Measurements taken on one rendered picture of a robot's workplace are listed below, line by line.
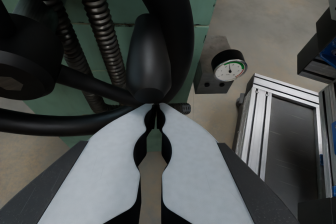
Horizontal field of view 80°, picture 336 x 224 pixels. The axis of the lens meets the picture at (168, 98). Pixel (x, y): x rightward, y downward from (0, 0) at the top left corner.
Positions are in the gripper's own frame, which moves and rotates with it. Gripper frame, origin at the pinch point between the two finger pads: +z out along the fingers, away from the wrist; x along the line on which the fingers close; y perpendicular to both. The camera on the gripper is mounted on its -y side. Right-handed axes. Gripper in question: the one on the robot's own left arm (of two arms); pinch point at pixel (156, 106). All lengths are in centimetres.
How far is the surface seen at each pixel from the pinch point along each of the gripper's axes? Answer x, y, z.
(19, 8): -12.2, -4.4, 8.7
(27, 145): -60, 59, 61
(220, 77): 11.8, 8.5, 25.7
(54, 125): -13.4, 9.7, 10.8
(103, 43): -6.4, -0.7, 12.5
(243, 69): 15.6, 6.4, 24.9
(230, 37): 49, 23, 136
